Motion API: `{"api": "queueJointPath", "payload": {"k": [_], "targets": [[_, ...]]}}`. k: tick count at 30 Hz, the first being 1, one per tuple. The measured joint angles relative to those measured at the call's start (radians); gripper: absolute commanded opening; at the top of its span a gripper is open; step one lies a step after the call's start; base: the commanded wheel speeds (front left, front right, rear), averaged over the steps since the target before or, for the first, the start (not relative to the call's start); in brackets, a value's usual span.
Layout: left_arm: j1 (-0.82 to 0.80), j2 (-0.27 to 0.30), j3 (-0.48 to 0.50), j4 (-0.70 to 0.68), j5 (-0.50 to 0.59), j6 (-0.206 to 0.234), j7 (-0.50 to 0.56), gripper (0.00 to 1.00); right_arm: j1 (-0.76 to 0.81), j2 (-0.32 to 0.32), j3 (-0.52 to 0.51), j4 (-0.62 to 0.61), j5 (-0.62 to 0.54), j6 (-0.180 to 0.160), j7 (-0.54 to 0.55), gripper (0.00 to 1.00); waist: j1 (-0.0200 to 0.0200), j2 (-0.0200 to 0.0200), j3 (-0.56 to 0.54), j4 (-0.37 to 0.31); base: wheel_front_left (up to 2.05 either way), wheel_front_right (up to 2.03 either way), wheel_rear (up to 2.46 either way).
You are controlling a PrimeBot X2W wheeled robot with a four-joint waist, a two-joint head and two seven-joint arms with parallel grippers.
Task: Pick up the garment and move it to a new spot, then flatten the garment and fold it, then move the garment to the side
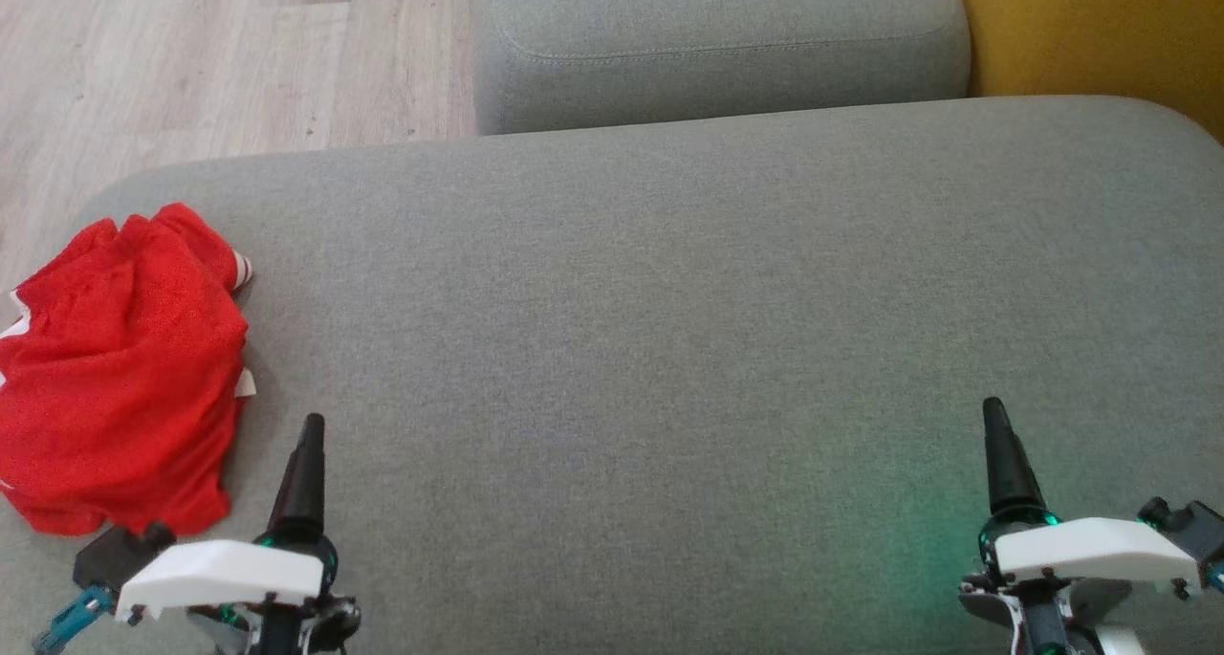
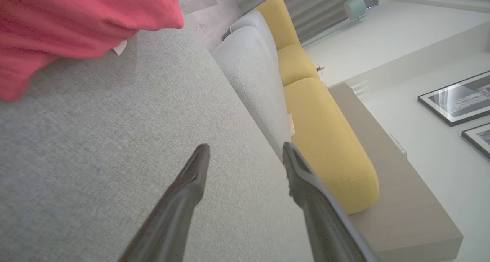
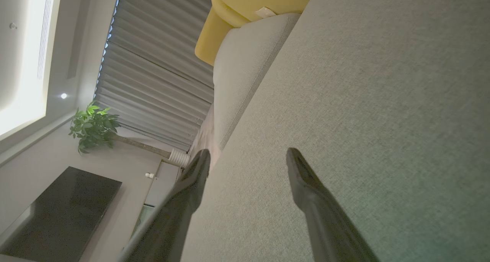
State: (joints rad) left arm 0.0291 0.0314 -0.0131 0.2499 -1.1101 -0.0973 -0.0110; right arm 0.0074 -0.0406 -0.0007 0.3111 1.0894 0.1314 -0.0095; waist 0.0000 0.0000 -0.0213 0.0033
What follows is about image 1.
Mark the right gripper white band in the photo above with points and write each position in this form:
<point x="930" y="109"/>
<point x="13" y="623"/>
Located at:
<point x="1090" y="550"/>

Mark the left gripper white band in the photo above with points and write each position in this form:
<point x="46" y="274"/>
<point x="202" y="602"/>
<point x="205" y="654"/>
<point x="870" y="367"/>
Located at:
<point x="220" y="574"/>

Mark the red Bulls 23 shorts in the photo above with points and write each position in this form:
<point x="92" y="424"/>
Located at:
<point x="115" y="397"/>

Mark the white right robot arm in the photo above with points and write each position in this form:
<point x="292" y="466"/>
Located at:
<point x="1117" y="642"/>

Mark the large grey sofa seat cushion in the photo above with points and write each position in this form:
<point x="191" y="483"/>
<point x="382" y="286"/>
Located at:
<point x="669" y="349"/>

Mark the yellow upholstered cushion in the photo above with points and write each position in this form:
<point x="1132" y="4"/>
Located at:
<point x="1100" y="33"/>

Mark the small grey sofa cushion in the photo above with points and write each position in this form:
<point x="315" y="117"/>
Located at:
<point x="717" y="43"/>

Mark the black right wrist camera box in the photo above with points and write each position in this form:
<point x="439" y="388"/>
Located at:
<point x="1200" y="531"/>

